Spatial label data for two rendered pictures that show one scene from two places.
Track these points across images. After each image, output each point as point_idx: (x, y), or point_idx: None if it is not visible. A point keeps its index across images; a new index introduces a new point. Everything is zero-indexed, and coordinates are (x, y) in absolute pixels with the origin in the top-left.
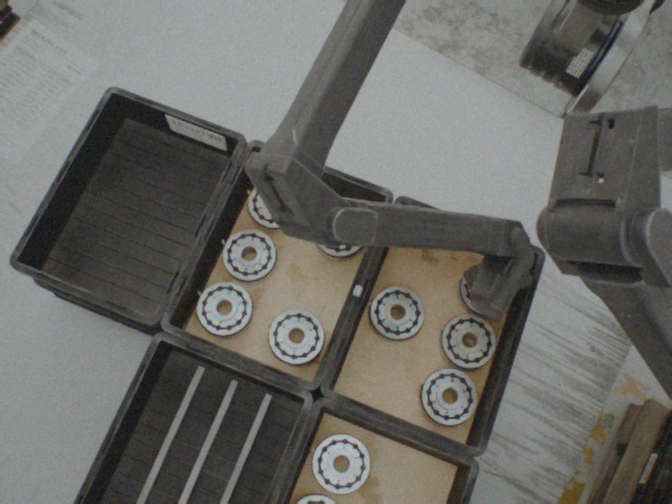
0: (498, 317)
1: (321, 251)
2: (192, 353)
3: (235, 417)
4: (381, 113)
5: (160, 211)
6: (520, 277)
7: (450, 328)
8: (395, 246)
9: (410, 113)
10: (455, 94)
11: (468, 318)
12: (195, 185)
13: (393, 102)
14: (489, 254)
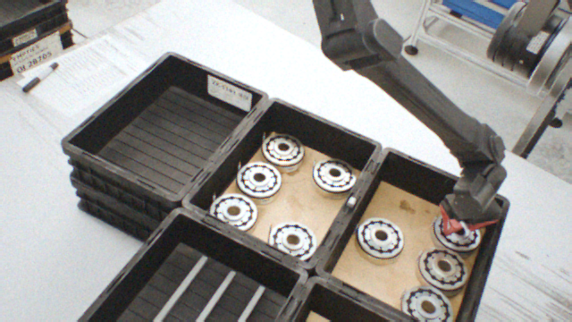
0: (478, 213)
1: (317, 187)
2: (204, 230)
3: (229, 303)
4: (365, 127)
5: (189, 146)
6: (494, 190)
7: (426, 255)
8: (407, 92)
9: (387, 131)
10: (422, 123)
11: (442, 249)
12: (220, 133)
13: (374, 122)
14: (473, 148)
